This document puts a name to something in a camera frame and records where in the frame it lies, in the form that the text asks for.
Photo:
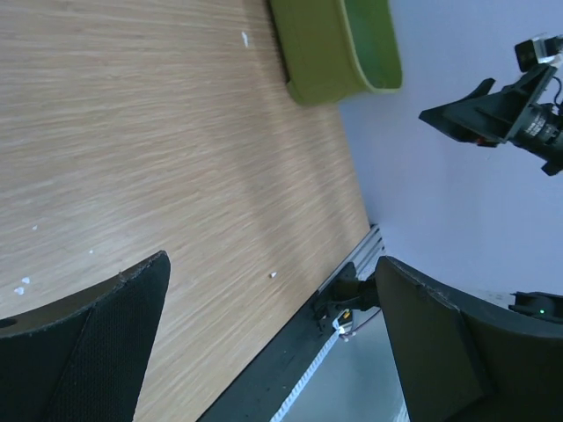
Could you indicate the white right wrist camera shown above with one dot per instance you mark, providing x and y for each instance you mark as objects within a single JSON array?
[{"x": 539, "y": 50}]

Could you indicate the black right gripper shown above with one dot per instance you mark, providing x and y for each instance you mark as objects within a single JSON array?
[{"x": 510, "y": 115}]

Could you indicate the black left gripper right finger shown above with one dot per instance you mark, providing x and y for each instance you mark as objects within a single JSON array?
[{"x": 461, "y": 358}]

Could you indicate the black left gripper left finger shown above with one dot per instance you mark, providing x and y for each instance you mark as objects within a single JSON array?
[{"x": 84, "y": 357}]

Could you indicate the green plastic basket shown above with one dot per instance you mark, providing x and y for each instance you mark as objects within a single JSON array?
[{"x": 337, "y": 49}]

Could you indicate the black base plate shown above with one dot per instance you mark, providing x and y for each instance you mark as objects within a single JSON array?
[{"x": 261, "y": 388}]

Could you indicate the aluminium frame rail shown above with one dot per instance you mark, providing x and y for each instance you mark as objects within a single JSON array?
[{"x": 364, "y": 256}]

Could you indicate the white slotted cable duct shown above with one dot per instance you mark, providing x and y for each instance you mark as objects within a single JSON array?
[{"x": 305, "y": 378}]

